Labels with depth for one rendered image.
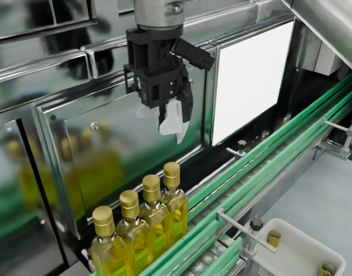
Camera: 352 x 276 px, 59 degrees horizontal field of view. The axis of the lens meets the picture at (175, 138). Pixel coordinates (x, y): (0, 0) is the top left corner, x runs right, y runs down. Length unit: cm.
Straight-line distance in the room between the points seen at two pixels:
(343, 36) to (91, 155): 49
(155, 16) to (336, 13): 23
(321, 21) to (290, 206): 86
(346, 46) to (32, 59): 45
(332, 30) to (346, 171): 106
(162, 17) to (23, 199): 44
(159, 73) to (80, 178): 30
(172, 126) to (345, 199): 90
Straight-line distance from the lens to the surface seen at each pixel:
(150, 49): 48
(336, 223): 121
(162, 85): 50
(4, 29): 57
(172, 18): 47
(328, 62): 160
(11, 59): 56
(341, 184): 138
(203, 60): 56
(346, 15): 43
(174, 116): 54
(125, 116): 68
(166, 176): 66
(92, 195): 73
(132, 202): 59
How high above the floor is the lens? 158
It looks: 35 degrees down
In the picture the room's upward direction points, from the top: straight up
